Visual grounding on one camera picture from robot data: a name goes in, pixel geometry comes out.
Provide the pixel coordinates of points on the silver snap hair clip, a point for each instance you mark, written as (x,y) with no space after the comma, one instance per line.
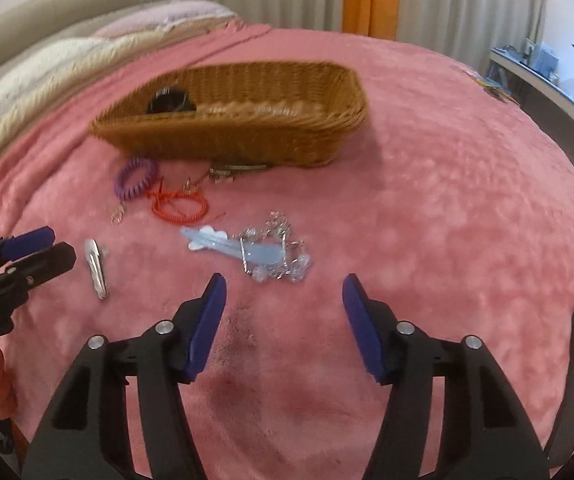
(98,275)

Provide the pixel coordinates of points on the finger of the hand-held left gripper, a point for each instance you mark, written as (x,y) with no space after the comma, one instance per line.
(29,242)
(49,260)

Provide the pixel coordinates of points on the pink blanket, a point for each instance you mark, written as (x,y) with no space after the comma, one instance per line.
(442,210)

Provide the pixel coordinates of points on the small colourful item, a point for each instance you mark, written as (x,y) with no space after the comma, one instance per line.
(492,89)

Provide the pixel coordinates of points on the brown wicker basket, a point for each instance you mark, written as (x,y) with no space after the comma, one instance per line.
(267,135)

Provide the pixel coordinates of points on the small box on desk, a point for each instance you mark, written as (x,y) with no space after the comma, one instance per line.
(544,60)

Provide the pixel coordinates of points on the cream pillow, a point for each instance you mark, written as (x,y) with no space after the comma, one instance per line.
(27,90)

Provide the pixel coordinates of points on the gold earring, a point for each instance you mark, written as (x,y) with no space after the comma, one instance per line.
(118,215)

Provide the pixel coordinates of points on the grey desk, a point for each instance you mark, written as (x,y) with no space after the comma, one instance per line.
(542,87)

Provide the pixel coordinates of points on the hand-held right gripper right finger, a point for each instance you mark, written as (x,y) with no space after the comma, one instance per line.
(363,330)

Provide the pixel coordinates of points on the light blue hair clip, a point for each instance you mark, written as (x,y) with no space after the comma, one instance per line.
(262,252)

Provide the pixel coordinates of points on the metal barrette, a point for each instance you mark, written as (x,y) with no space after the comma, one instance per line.
(239,167)

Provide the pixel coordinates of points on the beige headboard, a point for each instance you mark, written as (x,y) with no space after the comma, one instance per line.
(42,5)

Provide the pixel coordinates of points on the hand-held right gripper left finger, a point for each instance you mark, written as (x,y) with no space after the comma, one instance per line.
(207,327)

